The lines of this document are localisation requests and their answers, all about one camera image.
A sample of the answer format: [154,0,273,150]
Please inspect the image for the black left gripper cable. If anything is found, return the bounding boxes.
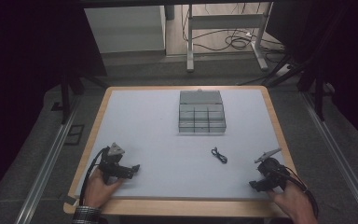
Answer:
[78,147,109,207]

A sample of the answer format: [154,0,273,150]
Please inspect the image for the person's right hand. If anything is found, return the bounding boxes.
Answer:
[268,181,319,224]

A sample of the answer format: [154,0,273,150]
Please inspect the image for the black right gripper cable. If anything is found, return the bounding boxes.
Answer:
[280,166,321,219]

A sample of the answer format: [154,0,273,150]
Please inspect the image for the white power strip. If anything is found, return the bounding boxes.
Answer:
[274,63,294,77]

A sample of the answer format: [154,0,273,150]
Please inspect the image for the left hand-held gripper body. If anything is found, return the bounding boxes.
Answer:
[98,142,135,185]

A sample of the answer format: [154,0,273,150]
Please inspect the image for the black floor cables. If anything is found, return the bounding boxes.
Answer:
[181,3,286,63]

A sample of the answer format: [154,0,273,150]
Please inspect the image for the white metal desk frame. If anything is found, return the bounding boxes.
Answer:
[186,2,274,74]

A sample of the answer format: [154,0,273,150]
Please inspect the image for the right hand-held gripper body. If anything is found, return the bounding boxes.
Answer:
[254,147,291,191]

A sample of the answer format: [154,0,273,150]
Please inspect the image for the aluminium floor rail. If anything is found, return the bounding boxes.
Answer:
[300,91,358,224]
[14,98,80,224]

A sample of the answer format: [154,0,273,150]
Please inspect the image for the small black coiled cable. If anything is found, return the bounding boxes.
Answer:
[211,147,228,165]

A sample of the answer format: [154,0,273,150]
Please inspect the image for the white table mat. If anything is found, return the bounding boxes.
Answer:
[75,89,293,201]

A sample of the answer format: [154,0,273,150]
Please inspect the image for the black tripod stand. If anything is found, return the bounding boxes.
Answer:
[236,49,328,123]
[59,59,110,126]

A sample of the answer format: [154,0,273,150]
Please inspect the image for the white cabinet panel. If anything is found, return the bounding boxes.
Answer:
[83,5,166,54]

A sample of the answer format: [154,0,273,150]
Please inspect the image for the clear plastic compartment box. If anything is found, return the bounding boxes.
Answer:
[177,89,227,135]

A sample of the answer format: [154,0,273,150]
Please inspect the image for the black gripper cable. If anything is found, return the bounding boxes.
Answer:
[78,147,109,207]
[280,166,321,219]

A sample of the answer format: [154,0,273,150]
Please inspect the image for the person's left hand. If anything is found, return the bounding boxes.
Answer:
[83,168,125,209]

